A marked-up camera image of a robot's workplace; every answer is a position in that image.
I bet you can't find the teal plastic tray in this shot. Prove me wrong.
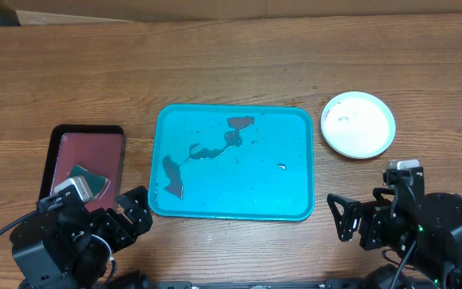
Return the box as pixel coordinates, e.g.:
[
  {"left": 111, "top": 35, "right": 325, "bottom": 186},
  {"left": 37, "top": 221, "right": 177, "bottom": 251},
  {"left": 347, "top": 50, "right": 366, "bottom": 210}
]
[{"left": 148, "top": 104, "right": 314, "bottom": 222}]

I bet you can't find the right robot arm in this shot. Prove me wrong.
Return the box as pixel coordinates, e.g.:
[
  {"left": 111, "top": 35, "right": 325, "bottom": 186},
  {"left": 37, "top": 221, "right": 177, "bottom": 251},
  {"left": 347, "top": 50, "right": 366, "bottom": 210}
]
[{"left": 326, "top": 188, "right": 462, "bottom": 288}]

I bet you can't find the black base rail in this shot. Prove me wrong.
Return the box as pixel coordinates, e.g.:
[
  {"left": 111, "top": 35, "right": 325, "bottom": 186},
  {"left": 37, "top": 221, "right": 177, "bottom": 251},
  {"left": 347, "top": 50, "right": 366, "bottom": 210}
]
[{"left": 148, "top": 279, "right": 368, "bottom": 289}]

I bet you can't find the cardboard panel at back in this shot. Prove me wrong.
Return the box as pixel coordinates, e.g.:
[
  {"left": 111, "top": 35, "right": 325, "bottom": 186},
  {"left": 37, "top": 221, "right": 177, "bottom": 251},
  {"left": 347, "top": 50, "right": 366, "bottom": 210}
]
[{"left": 0, "top": 0, "right": 462, "bottom": 22}]

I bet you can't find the light blue rimmed plate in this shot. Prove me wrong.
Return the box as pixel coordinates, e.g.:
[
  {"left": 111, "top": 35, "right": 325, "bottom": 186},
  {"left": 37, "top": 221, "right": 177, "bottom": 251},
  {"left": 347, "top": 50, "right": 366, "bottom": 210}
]
[{"left": 320, "top": 92, "right": 396, "bottom": 159}]

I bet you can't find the green scouring sponge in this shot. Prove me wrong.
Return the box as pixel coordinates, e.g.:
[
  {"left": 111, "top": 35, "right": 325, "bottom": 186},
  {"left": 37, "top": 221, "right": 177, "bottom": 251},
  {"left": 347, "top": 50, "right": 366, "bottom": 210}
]
[{"left": 68, "top": 165, "right": 111, "bottom": 198}]

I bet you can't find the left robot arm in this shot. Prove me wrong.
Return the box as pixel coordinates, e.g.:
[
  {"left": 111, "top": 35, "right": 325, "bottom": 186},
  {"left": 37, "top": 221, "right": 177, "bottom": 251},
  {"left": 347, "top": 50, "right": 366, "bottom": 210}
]
[{"left": 10, "top": 185, "right": 152, "bottom": 288}]

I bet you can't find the black tray with red liner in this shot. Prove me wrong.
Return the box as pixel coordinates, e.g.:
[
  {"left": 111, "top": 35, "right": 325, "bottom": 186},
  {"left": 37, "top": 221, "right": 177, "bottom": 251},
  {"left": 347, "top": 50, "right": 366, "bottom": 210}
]
[{"left": 38, "top": 124, "right": 126, "bottom": 211}]

